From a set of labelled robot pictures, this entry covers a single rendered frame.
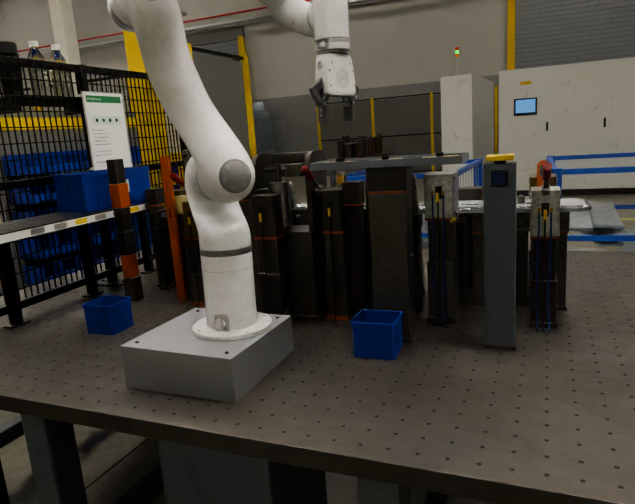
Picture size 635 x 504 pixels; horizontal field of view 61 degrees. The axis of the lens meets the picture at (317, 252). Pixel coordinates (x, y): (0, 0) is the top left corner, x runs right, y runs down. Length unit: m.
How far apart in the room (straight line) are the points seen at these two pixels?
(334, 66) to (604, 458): 0.98
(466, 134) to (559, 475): 8.68
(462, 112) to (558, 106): 1.44
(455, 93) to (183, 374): 8.60
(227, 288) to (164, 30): 0.55
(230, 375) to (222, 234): 0.31
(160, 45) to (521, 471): 1.01
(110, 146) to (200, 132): 1.19
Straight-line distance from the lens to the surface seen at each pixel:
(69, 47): 6.57
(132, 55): 2.70
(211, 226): 1.24
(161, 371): 1.27
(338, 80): 1.38
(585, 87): 9.46
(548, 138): 9.43
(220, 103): 4.98
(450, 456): 0.98
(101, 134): 2.33
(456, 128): 9.50
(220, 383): 1.18
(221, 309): 1.26
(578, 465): 1.00
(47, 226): 1.81
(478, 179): 4.59
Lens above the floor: 1.24
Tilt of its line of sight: 12 degrees down
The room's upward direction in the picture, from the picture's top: 4 degrees counter-clockwise
